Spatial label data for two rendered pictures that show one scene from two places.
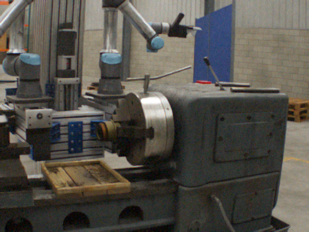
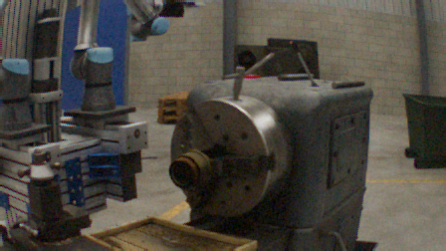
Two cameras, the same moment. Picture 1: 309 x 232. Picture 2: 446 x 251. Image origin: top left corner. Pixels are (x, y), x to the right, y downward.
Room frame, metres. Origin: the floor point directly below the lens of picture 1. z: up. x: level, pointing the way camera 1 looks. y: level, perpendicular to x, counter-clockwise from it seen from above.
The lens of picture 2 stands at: (0.45, 0.75, 1.39)
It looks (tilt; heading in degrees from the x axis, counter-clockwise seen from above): 9 degrees down; 331
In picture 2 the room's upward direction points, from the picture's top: straight up
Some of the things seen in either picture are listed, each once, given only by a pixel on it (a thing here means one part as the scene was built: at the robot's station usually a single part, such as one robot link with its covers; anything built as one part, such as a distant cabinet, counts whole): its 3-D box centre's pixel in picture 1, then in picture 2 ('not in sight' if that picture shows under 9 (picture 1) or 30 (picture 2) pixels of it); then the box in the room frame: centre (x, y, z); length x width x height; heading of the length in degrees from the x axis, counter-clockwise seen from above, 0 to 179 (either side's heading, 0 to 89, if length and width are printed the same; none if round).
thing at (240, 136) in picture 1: (216, 127); (293, 141); (1.91, -0.31, 1.06); 0.59 x 0.48 x 0.39; 116
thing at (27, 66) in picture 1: (28, 66); (13, 77); (2.05, 0.67, 1.33); 0.13 x 0.12 x 0.14; 55
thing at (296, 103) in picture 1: (293, 109); (191, 107); (9.29, -3.46, 0.22); 1.25 x 0.86 x 0.44; 135
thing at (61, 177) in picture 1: (81, 177); (165, 248); (1.60, 0.29, 0.89); 0.36 x 0.30 x 0.04; 26
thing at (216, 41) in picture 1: (208, 64); (85, 63); (8.57, -1.15, 1.18); 4.12 x 0.80 x 2.35; 3
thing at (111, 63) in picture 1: (111, 64); (98, 64); (2.33, 0.25, 1.33); 0.13 x 0.12 x 0.14; 12
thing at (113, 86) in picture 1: (110, 84); (98, 95); (2.32, 0.25, 1.21); 0.15 x 0.15 x 0.10
